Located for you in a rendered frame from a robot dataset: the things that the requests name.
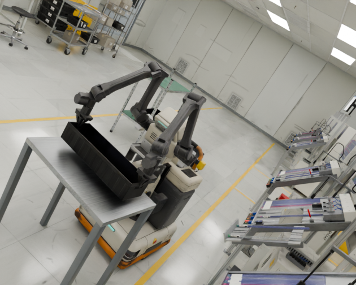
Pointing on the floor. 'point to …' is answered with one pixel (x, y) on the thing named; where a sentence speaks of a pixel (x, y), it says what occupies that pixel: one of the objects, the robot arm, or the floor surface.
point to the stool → (16, 27)
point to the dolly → (52, 10)
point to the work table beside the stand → (101, 189)
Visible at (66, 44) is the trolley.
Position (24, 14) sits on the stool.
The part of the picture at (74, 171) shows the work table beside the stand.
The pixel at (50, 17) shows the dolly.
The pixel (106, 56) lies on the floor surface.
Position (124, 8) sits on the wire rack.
